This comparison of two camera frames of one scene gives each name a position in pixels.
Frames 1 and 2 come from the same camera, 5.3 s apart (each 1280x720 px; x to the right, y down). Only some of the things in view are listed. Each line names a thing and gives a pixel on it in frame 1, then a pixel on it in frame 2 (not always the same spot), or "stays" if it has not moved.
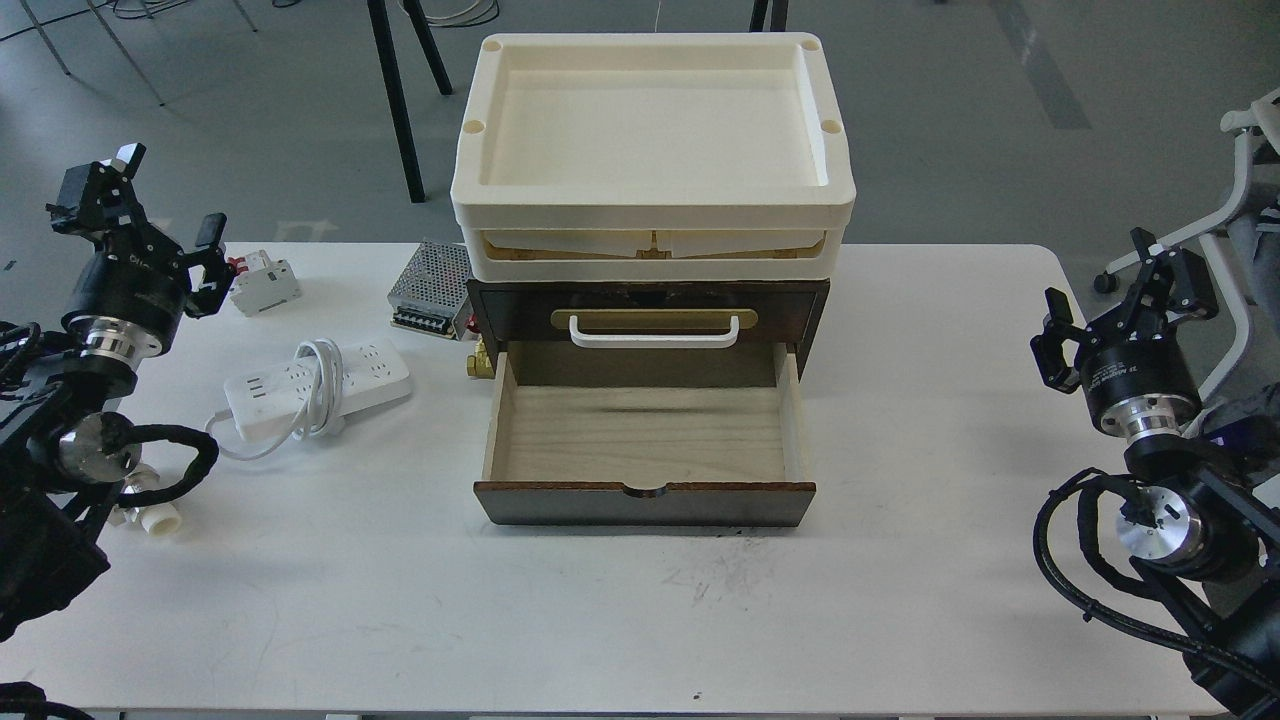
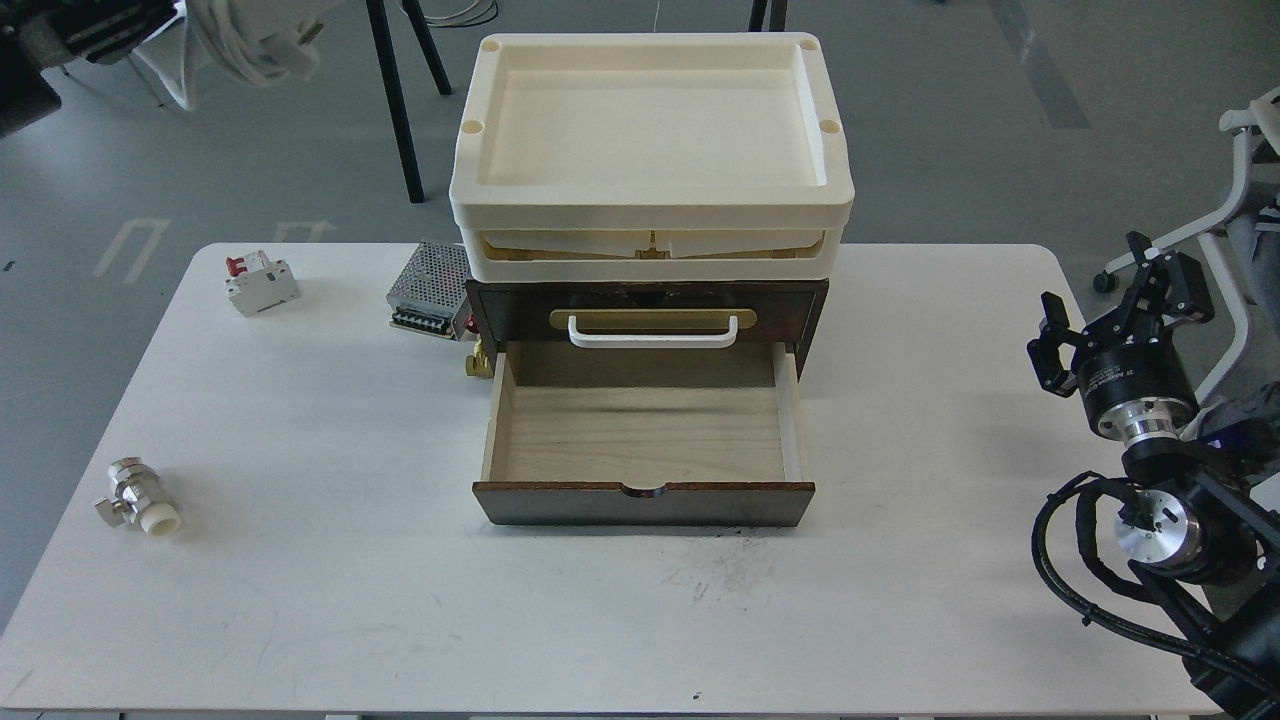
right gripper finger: [1170, 279] stays
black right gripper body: [1137, 376] stays
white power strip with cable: [308, 395] to [249, 43]
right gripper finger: [1048, 348] stays
